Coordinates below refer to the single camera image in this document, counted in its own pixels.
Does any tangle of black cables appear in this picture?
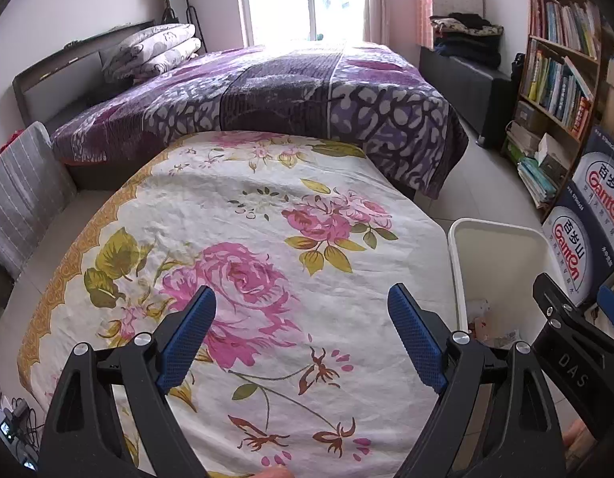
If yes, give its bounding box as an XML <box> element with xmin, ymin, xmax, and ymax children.
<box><xmin>0</xmin><ymin>394</ymin><xmax>45</xmax><ymax>461</ymax></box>

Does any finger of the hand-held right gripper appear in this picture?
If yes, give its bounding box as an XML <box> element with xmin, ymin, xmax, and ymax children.
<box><xmin>596</xmin><ymin>270</ymin><xmax>614</xmax><ymax>335</ymax></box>
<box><xmin>532</xmin><ymin>273</ymin><xmax>587</xmax><ymax>330</ymax></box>

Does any row of books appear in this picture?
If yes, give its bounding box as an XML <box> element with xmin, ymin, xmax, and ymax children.
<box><xmin>530</xmin><ymin>0</ymin><xmax>602</xmax><ymax>59</ymax></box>
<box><xmin>525</xmin><ymin>42</ymin><xmax>595</xmax><ymax>139</ymax></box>

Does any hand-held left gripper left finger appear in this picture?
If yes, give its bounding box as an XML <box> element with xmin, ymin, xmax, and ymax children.
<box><xmin>38</xmin><ymin>285</ymin><xmax>218</xmax><ymax>478</ymax></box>

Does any person's right hand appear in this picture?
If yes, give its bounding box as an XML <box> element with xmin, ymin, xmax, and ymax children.
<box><xmin>563</xmin><ymin>418</ymin><xmax>599</xmax><ymax>460</ymax></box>

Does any black storage bench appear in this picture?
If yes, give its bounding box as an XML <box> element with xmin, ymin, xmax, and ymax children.
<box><xmin>419</xmin><ymin>46</ymin><xmax>513</xmax><ymax>148</ymax></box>

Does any stack of white papers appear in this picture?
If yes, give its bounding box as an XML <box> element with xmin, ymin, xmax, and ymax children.
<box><xmin>505</xmin><ymin>120</ymin><xmax>542</xmax><ymax>159</ymax></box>

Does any dark wooden headboard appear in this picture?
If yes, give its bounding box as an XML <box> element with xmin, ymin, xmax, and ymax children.
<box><xmin>12</xmin><ymin>20</ymin><xmax>156</xmax><ymax>128</ymax></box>

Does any wooden bookshelf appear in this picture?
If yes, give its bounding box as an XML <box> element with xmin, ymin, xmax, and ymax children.
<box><xmin>501</xmin><ymin>0</ymin><xmax>610</xmax><ymax>225</ymax></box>

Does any beige box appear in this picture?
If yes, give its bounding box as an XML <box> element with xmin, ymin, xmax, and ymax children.
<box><xmin>533</xmin><ymin>133</ymin><xmax>575</xmax><ymax>183</ymax></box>

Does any white plastic bin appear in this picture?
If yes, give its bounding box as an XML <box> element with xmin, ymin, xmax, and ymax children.
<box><xmin>447</xmin><ymin>217</ymin><xmax>557</xmax><ymax>350</ymax></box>

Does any stack of teal booklets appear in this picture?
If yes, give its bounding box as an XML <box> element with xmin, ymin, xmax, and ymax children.
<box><xmin>515</xmin><ymin>156</ymin><xmax>559</xmax><ymax>210</ymax></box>

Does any white curtain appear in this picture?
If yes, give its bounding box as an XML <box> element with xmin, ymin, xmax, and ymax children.
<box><xmin>366</xmin><ymin>0</ymin><xmax>388</xmax><ymax>43</ymax></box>

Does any pink cabinet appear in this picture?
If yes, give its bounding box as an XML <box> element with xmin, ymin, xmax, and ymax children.
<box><xmin>414</xmin><ymin>0</ymin><xmax>485</xmax><ymax>51</ymax></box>

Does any pile of folded clothes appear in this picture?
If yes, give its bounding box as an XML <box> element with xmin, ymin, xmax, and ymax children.
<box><xmin>429</xmin><ymin>11</ymin><xmax>504</xmax><ymax>69</ymax></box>

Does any dark blue water carton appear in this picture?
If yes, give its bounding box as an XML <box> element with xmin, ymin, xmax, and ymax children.
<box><xmin>572</xmin><ymin>124</ymin><xmax>614</xmax><ymax>262</ymax></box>
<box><xmin>541</xmin><ymin>186</ymin><xmax>614</xmax><ymax>308</ymax></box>

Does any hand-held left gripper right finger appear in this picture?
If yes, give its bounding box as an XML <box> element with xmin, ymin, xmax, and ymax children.
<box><xmin>387</xmin><ymin>283</ymin><xmax>567</xmax><ymax>478</ymax></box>

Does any floral tablecloth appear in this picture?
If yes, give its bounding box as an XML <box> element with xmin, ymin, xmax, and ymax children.
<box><xmin>17</xmin><ymin>130</ymin><xmax>469</xmax><ymax>478</ymax></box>

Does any grey striped chair cover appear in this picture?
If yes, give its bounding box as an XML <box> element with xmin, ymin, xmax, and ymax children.
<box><xmin>0</xmin><ymin>121</ymin><xmax>79</xmax><ymax>280</ymax></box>

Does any purple patterned bed blanket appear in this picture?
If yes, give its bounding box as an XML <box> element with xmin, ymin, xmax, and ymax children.
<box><xmin>51</xmin><ymin>40</ymin><xmax>469</xmax><ymax>200</ymax></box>

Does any grey storage box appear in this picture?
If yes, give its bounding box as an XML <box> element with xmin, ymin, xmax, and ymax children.
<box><xmin>513</xmin><ymin>101</ymin><xmax>548</xmax><ymax>135</ymax></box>

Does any window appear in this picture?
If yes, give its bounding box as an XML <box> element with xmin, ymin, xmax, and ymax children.
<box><xmin>235</xmin><ymin>0</ymin><xmax>373</xmax><ymax>47</ymax></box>

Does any red cloth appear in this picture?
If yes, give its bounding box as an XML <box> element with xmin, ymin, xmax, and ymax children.
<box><xmin>0</xmin><ymin>128</ymin><xmax>25</xmax><ymax>166</ymax></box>

